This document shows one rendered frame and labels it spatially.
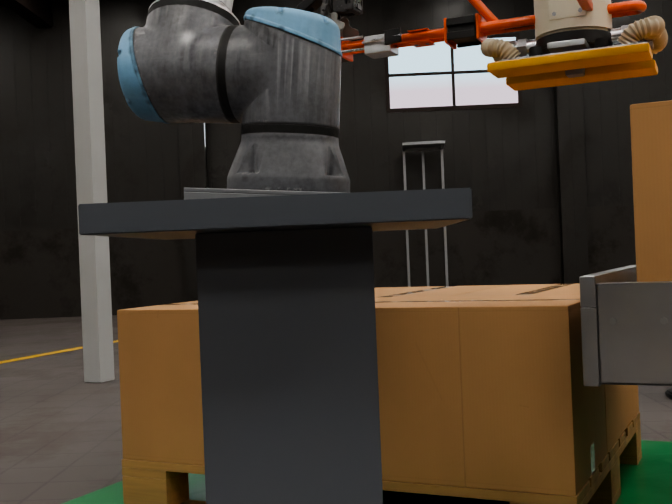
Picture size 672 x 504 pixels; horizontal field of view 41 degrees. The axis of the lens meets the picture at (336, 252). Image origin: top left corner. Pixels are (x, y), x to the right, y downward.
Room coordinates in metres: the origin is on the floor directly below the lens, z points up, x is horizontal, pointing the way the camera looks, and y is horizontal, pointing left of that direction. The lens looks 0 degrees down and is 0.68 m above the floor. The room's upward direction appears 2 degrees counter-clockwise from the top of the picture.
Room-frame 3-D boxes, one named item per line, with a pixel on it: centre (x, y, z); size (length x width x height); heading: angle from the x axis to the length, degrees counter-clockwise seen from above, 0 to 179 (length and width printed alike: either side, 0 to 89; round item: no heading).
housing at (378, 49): (2.21, -0.13, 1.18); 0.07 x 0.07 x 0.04; 67
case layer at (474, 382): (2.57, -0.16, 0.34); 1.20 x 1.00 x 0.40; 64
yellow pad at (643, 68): (2.11, -0.60, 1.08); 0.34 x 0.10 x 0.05; 67
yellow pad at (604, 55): (1.94, -0.52, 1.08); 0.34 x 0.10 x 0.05; 67
